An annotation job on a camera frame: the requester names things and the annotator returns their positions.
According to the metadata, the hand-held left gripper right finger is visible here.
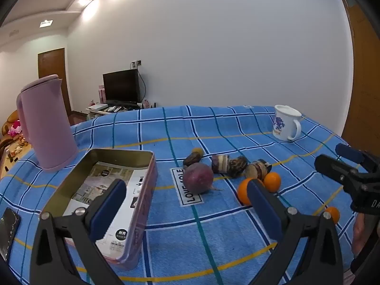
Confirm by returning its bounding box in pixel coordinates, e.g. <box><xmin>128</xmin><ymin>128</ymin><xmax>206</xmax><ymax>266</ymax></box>
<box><xmin>246</xmin><ymin>178</ymin><xmax>345</xmax><ymax>285</ymax></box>

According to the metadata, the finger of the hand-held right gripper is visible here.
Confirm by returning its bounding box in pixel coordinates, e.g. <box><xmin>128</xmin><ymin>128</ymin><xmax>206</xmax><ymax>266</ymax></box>
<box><xmin>335</xmin><ymin>143</ymin><xmax>380</xmax><ymax>171</ymax></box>
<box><xmin>315</xmin><ymin>154</ymin><xmax>369</xmax><ymax>185</ymax></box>

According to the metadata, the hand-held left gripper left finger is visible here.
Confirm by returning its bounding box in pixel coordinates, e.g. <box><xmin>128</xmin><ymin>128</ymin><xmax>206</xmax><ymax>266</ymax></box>
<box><xmin>30</xmin><ymin>179</ymin><xmax>128</xmax><ymax>285</ymax></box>

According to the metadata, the orange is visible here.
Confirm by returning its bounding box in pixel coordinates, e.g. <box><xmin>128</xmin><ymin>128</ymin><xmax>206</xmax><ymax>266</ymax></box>
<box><xmin>264</xmin><ymin>172</ymin><xmax>281</xmax><ymax>192</ymax></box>
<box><xmin>237</xmin><ymin>177</ymin><xmax>259</xmax><ymax>206</ymax></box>
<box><xmin>323</xmin><ymin>207</ymin><xmax>340</xmax><ymax>224</ymax></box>

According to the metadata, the pink metal tin box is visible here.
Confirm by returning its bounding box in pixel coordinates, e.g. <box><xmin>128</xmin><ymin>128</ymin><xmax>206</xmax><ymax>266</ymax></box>
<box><xmin>38</xmin><ymin>148</ymin><xmax>158</xmax><ymax>271</ymax></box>

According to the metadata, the cut taro piece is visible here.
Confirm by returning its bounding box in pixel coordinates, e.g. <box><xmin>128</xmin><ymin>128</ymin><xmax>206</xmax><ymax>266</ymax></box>
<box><xmin>245</xmin><ymin>159</ymin><xmax>272</xmax><ymax>181</ymax></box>

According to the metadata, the dark brown taro corm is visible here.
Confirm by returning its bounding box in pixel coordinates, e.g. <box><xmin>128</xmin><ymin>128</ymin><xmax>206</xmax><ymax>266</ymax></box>
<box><xmin>227</xmin><ymin>156</ymin><xmax>248</xmax><ymax>179</ymax></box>

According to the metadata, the striped purple taro piece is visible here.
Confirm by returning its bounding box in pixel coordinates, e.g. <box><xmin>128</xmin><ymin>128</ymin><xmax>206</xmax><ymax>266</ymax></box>
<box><xmin>211</xmin><ymin>154</ymin><xmax>230</xmax><ymax>174</ymax></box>

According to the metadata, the purple round radish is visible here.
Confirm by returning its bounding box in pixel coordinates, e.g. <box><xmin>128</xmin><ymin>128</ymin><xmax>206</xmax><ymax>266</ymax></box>
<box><xmin>182</xmin><ymin>163</ymin><xmax>223</xmax><ymax>195</ymax></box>

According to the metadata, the small dark round taro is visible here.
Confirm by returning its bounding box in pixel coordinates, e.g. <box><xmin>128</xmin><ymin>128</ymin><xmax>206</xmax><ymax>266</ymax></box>
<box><xmin>183</xmin><ymin>151</ymin><xmax>202</xmax><ymax>167</ymax></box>

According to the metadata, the person's right hand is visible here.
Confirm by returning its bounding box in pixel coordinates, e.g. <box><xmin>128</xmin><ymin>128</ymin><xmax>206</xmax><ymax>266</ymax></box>
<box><xmin>353</xmin><ymin>212</ymin><xmax>370</xmax><ymax>257</ymax></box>

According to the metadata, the printed paper insert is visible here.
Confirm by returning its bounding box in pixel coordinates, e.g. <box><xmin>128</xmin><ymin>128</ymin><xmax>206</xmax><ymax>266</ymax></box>
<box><xmin>62</xmin><ymin>161</ymin><xmax>146</xmax><ymax>259</ymax></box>

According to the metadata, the wooden wardrobe panel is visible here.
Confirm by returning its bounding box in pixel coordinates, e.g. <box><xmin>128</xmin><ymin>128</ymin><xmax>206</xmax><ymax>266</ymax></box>
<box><xmin>338</xmin><ymin>0</ymin><xmax>380</xmax><ymax>155</ymax></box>

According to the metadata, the white mug with blue print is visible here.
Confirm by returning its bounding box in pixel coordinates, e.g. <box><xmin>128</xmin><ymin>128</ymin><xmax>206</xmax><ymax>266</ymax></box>
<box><xmin>271</xmin><ymin>104</ymin><xmax>306</xmax><ymax>142</ymax></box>

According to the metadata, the blue plaid blanket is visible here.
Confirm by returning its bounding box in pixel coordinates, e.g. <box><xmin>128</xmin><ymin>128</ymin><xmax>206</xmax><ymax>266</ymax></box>
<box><xmin>0</xmin><ymin>105</ymin><xmax>369</xmax><ymax>285</ymax></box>

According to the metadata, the white television stand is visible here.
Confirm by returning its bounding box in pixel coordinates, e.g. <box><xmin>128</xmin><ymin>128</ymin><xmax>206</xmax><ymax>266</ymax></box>
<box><xmin>85</xmin><ymin>101</ymin><xmax>156</xmax><ymax>122</ymax></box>

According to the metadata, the black smartphone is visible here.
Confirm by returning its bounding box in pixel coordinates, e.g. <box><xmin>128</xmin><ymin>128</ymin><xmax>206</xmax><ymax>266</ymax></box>
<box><xmin>0</xmin><ymin>208</ymin><xmax>21</xmax><ymax>263</ymax></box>

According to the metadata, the pink electric kettle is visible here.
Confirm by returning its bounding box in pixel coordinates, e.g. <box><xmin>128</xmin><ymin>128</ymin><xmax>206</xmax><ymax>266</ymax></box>
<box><xmin>16</xmin><ymin>74</ymin><xmax>79</xmax><ymax>171</ymax></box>

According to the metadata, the black television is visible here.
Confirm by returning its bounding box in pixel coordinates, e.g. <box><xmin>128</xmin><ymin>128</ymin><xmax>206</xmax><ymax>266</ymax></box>
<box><xmin>103</xmin><ymin>69</ymin><xmax>142</xmax><ymax>104</ymax></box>

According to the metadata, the brown sofa with pink cushions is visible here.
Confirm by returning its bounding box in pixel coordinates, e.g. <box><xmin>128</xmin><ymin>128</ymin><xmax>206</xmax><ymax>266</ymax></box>
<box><xmin>0</xmin><ymin>110</ymin><xmax>30</xmax><ymax>155</ymax></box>

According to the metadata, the brown wooden door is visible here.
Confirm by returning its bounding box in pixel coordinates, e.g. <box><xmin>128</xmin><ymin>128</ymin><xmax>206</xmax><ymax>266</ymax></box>
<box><xmin>38</xmin><ymin>48</ymin><xmax>72</xmax><ymax>116</ymax></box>

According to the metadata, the black power cable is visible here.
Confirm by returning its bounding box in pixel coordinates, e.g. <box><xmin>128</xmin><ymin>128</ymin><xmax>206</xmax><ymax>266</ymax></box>
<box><xmin>138</xmin><ymin>65</ymin><xmax>147</xmax><ymax>101</ymax></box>

